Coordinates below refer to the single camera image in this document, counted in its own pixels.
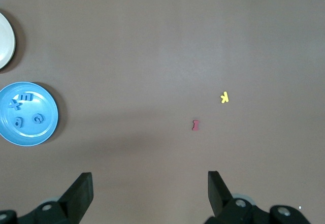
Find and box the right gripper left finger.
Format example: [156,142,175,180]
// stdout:
[0,172,94,224]

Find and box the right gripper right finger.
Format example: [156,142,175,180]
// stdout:
[205,170,312,224]

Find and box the blue foam letter G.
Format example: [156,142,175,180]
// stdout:
[32,113,45,125]

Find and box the blue foam letter a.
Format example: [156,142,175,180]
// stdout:
[13,116,25,129]

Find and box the blue foam plus sign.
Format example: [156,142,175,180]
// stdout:
[9,98,22,112]

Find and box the blue round plate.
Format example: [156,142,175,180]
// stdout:
[0,81,59,147]

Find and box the yellow foam letter K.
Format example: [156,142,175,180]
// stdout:
[219,91,230,105]

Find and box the beige round plate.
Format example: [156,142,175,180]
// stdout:
[0,12,16,70]

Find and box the brown table cover sheet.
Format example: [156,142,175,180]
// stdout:
[0,0,325,224]

